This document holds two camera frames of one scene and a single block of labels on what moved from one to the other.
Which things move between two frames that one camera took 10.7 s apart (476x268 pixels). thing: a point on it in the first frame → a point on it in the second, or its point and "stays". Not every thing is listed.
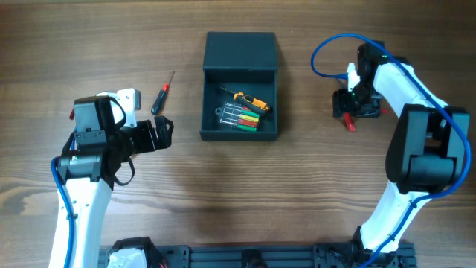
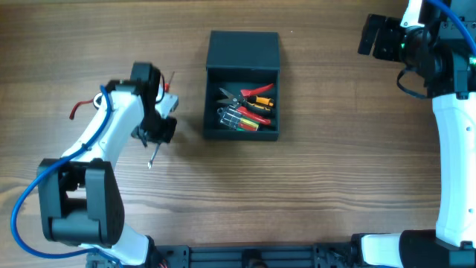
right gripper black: [349, 109] → [384, 42]
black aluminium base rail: [328, 255] stays
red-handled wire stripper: [350, 123] → [244, 94]
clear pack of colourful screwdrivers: [240, 116] stays
